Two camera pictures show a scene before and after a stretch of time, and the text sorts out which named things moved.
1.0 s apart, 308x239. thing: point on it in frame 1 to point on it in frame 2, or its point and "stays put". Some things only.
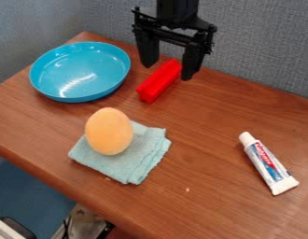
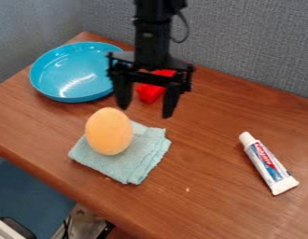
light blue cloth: x=129 y=164 stays put
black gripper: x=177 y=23 to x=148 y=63
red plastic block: x=159 y=81 stays put
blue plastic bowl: x=79 y=72 stays put
